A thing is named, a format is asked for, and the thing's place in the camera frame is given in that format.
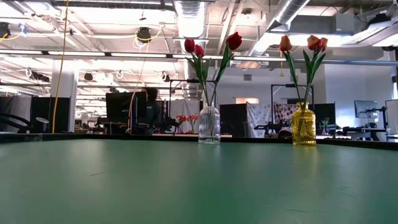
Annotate red artificial tulip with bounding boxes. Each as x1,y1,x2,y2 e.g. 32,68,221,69
194,44,213,138
183,37,213,138
210,31,243,138

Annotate orange artificial tulip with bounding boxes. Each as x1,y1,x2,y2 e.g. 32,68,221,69
279,34,304,108
303,37,329,108
302,34,322,108

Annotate background red flowers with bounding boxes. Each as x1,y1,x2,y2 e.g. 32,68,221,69
187,113,200,134
175,114,188,134

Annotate ribbed clear glass vase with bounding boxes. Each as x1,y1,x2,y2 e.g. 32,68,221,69
198,102,221,144

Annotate yellow glass vase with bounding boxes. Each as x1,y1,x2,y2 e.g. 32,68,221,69
291,101,317,146

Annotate black partition panel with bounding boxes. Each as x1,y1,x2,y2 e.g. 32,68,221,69
30,96,71,134
220,103,249,138
310,103,336,125

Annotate person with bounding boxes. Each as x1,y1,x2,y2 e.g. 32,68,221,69
141,86,162,130

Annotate white patterned cloth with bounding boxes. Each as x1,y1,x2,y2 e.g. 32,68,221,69
247,102,275,138

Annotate large black monitor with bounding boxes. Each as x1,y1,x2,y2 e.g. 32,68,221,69
105,91,147,124

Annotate green table mat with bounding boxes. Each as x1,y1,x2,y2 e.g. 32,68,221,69
0,138,398,224

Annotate dark floral cloth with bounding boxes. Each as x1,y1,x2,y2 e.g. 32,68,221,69
273,102,299,125

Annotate black ceiling spotlight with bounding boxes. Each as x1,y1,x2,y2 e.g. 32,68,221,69
136,27,152,43

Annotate grey desktop monitor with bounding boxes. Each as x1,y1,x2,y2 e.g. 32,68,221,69
385,99,398,127
354,100,379,119

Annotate yellow cable with plug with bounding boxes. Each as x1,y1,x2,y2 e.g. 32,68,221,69
126,27,150,131

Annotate silver round air duct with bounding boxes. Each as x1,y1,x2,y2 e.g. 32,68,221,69
173,0,208,41
248,0,312,57

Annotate long yellow cable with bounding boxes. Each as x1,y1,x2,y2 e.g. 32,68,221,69
51,0,70,134

